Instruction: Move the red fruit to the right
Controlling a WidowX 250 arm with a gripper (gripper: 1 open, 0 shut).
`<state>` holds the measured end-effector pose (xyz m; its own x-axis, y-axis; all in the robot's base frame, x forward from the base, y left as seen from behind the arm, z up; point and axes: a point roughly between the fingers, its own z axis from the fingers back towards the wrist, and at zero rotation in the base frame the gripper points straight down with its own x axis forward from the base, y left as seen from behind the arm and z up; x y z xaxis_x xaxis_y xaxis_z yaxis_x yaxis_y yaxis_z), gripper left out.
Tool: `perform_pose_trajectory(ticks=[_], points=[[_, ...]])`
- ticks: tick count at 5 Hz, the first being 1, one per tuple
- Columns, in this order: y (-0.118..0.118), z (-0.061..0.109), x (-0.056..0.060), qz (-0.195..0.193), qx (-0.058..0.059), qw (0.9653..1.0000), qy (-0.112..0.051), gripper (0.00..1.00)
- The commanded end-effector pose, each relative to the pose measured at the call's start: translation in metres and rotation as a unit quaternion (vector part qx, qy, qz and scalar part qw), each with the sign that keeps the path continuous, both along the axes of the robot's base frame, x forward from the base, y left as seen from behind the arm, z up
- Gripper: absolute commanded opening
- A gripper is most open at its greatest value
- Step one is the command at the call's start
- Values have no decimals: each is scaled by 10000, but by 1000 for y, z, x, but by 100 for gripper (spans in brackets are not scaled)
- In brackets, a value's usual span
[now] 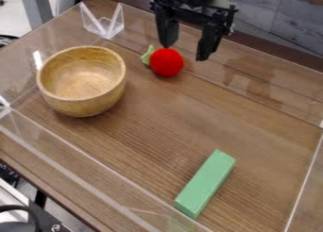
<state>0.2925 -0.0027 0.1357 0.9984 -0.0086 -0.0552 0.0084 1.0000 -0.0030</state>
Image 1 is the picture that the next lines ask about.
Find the red felt strawberry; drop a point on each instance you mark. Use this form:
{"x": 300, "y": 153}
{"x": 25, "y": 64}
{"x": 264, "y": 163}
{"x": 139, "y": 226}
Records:
{"x": 165, "y": 61}

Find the wooden bowl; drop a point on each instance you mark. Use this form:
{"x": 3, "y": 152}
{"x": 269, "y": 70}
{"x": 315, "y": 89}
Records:
{"x": 82, "y": 80}

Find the clear acrylic corner bracket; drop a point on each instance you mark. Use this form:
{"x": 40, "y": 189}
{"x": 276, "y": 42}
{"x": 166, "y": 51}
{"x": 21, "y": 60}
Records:
{"x": 103, "y": 27}

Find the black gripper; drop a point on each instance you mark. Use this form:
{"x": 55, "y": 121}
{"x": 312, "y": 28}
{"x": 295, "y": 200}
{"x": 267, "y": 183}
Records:
{"x": 196, "y": 12}

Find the green rectangular block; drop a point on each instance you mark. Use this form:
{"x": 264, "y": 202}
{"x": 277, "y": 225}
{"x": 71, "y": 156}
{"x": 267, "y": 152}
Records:
{"x": 204, "y": 184}

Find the clear acrylic tray wall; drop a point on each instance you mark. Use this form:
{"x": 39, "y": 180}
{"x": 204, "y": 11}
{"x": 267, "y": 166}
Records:
{"x": 115, "y": 167}

